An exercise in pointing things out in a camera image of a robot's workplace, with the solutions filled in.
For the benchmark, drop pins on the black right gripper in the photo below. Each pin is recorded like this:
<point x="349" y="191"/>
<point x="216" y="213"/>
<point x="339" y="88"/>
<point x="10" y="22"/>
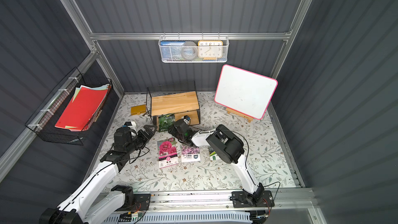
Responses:
<point x="178" y="127"/>

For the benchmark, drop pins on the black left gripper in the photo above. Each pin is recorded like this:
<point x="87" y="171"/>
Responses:
<point x="144" y="135"/>

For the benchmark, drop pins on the dark green seed bag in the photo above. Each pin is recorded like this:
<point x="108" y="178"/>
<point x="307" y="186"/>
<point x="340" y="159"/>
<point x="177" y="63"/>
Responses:
<point x="165" y="122"/>

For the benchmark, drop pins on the black wire wooden shelf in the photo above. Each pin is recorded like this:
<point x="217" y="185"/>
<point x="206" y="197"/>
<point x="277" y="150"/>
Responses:
<point x="178" y="99"/>

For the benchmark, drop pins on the purple flower seed bag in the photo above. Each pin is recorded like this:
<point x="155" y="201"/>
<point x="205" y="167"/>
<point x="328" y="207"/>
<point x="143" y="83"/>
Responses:
<point x="190" y="154"/>

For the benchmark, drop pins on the pink flower seed bag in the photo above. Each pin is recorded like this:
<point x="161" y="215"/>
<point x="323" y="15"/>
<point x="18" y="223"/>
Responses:
<point x="167" y="153"/>

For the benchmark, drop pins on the green plant seed bag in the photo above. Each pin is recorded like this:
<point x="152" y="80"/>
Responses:
<point x="213" y="155"/>

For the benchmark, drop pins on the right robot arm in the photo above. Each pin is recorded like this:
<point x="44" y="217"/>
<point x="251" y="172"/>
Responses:
<point x="229" y="148"/>

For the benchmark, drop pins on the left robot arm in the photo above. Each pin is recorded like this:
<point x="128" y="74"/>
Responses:
<point x="79" y="207"/>

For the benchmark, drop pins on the wooden easel stand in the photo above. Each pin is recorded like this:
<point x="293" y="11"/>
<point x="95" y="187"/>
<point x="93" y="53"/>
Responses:
<point x="231" y="111"/>

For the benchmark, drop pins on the pink framed whiteboard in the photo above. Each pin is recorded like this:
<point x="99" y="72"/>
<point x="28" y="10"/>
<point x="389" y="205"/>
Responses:
<point x="244" y="91"/>

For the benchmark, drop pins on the grey tape roll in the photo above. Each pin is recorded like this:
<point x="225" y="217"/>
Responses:
<point x="189" y="50"/>

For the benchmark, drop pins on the blue box in basket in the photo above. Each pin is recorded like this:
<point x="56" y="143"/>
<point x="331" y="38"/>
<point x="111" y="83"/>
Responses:
<point x="170" y="50"/>

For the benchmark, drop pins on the yellow square clock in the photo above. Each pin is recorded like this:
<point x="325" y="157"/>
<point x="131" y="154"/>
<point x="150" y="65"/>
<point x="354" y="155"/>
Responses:
<point x="210" y="49"/>

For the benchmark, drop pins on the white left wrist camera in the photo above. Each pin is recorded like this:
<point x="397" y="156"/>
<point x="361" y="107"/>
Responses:
<point x="130" y="124"/>

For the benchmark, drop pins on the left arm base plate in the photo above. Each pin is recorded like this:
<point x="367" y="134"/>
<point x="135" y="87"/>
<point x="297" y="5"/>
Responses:
<point x="141" y="203"/>

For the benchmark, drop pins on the black wire wall basket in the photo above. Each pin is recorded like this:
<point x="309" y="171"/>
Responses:
<point x="42" y="123"/>

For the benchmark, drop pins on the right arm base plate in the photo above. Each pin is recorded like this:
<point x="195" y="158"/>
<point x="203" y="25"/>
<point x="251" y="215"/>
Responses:
<point x="242" y="199"/>

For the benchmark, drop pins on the white perforated cable tray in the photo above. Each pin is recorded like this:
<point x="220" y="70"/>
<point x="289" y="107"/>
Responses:
<point x="212" y="217"/>

